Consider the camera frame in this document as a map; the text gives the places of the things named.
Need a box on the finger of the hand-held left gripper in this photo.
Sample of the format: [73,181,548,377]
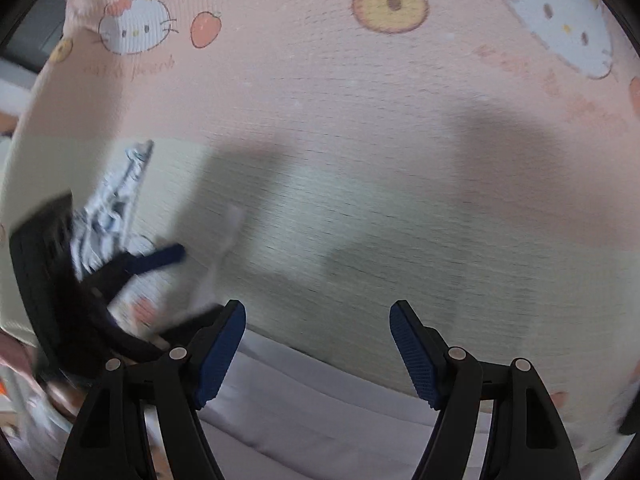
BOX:
[102,305,228,361]
[92,244,187,301]

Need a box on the white shirt with navy trim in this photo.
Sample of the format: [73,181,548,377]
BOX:
[145,330,501,480]

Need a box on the pink cat print blanket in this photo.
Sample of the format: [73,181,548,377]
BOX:
[0,0,640,461]

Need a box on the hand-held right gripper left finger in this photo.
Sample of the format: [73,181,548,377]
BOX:
[56,299,247,480]

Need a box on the light blue printed garment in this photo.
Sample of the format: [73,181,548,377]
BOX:
[70,140,157,281]

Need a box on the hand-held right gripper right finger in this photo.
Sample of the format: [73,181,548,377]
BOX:
[389,300,583,480]

